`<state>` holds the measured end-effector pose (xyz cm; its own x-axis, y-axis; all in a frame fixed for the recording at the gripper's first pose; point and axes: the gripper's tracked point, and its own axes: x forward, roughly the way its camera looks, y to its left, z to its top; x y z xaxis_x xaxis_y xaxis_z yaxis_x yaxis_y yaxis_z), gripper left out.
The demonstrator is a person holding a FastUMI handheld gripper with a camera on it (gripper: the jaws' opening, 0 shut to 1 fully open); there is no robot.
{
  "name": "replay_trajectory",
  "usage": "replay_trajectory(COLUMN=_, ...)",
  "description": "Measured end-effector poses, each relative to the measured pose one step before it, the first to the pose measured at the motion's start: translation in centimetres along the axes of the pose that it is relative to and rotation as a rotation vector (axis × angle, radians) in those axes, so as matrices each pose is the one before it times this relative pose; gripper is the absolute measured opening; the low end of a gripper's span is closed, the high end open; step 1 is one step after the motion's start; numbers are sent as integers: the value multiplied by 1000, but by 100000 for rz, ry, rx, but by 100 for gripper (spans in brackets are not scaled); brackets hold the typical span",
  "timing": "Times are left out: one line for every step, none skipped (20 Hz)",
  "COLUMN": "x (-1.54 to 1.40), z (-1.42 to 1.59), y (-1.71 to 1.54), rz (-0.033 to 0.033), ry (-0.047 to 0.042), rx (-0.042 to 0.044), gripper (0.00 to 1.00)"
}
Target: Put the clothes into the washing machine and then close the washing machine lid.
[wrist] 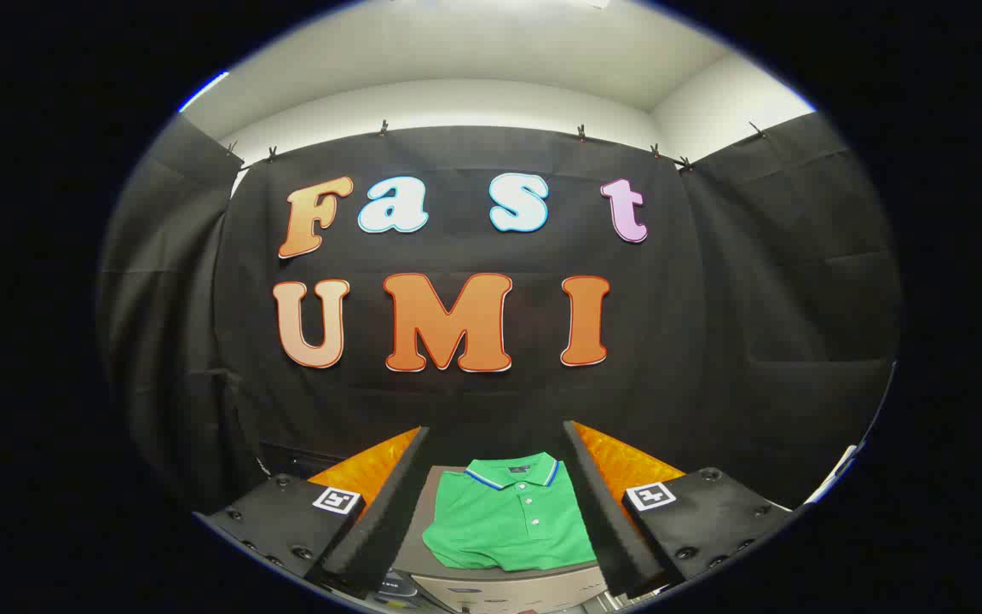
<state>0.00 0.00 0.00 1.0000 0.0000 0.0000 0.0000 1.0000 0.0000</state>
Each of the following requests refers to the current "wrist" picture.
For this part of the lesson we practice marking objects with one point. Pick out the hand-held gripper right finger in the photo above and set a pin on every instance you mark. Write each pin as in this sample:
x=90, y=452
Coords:
x=610, y=520

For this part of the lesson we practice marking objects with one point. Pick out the black backdrop cloth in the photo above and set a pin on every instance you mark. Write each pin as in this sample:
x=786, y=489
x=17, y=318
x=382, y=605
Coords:
x=713, y=298

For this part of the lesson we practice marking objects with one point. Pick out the white paper sheet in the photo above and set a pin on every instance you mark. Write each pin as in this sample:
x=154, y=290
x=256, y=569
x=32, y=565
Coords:
x=832, y=477

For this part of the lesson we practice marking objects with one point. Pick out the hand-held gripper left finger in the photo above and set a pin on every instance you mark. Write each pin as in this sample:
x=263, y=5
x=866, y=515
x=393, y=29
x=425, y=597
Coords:
x=372, y=529

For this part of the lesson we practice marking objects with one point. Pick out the row of black cloth clips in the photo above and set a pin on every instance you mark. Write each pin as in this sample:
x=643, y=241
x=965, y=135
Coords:
x=383, y=129

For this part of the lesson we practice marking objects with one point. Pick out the small washing machine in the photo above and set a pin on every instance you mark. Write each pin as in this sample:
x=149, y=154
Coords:
x=397, y=588

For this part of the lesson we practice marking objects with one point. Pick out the green polo shirt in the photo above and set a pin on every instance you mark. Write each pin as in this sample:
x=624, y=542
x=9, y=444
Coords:
x=499, y=520

